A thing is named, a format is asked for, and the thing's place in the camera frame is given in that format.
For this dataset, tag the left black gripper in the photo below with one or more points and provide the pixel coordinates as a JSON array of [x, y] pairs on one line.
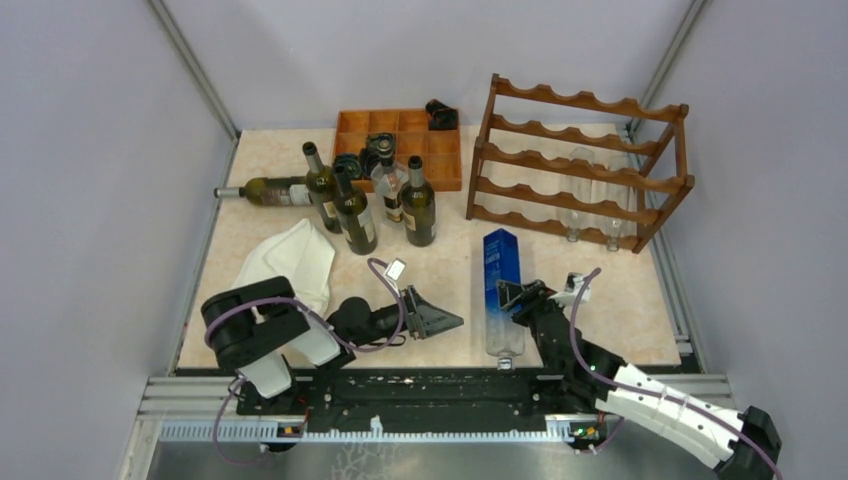
[[427, 319]]

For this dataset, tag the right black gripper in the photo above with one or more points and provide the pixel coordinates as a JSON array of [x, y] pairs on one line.
[[535, 294]]

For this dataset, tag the blue square glass bottle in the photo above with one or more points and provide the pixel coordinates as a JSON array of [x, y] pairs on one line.
[[504, 339]]

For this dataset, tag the clear glass bottle front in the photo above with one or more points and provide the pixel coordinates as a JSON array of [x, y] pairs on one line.
[[581, 189]]

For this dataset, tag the clear glass bottle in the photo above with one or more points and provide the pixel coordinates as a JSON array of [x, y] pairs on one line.
[[615, 228], [581, 189]]

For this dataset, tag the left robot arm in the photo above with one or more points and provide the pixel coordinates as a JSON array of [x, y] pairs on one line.
[[247, 326]]

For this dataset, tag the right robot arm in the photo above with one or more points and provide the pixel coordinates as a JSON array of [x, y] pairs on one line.
[[733, 444]]

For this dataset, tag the standing green bottle front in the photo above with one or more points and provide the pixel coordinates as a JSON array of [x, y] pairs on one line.
[[354, 214]]

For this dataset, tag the standing green bottle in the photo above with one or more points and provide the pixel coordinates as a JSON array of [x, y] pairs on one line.
[[321, 186], [417, 198], [354, 214]]

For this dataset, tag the standing green bottle right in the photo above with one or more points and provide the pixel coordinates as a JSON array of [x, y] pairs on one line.
[[417, 198]]

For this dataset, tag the small clear labelled bottle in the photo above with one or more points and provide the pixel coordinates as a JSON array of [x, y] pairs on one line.
[[388, 177]]

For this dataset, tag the wooden wine rack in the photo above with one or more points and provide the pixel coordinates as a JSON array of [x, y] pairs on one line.
[[660, 184]]

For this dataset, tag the standing green bottle left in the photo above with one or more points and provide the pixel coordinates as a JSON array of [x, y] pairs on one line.
[[321, 186]]

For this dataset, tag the lying green wine bottle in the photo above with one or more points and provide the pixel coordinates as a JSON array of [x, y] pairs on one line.
[[269, 191]]

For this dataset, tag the white folded cloth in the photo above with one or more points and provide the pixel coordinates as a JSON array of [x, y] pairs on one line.
[[303, 255]]

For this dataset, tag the wooden compartment tray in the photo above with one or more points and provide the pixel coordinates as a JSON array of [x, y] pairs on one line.
[[440, 150]]

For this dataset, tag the black part in tray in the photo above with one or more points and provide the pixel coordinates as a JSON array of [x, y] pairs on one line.
[[377, 147]]

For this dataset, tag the black part behind tray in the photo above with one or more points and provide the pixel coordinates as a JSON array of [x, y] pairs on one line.
[[441, 117]]

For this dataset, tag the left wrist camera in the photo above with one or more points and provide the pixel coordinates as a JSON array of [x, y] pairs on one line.
[[394, 269]]

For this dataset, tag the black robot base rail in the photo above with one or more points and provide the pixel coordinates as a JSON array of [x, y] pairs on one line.
[[429, 400]]

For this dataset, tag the white cable duct strip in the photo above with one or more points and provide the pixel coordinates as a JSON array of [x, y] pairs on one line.
[[556, 430]]

